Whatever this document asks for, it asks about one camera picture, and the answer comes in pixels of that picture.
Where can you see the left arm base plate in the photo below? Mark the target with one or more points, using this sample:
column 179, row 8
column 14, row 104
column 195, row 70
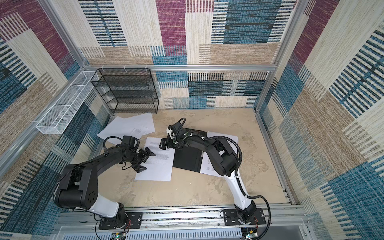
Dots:
column 132, row 220

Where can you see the white wire mesh basket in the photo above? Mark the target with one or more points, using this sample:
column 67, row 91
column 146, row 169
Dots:
column 62, row 112

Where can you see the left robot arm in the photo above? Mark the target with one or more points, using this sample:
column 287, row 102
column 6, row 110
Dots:
column 78, row 186

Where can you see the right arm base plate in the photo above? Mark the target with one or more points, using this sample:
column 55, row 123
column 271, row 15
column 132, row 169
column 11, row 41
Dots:
column 233, row 217

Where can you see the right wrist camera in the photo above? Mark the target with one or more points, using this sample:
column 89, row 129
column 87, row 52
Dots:
column 173, row 130

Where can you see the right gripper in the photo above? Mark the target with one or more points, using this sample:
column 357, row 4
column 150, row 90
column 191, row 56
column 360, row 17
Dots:
column 164, row 142

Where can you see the orange black file folder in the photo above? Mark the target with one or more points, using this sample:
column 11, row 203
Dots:
column 189, row 159

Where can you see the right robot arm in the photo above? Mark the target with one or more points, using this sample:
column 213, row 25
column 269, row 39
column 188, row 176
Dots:
column 225, row 156

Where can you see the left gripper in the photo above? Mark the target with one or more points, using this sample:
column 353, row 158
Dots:
column 137, row 166

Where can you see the black wire mesh shelf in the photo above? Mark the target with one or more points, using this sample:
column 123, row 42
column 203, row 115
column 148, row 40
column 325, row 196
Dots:
column 127, row 90

